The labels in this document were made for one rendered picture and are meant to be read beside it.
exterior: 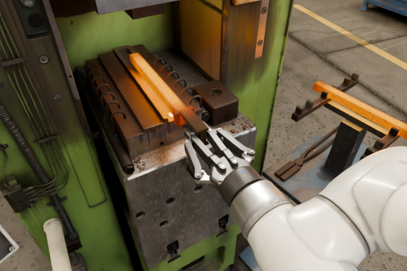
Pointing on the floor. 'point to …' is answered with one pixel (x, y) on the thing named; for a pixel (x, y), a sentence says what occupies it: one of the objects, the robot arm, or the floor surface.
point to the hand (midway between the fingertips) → (192, 126)
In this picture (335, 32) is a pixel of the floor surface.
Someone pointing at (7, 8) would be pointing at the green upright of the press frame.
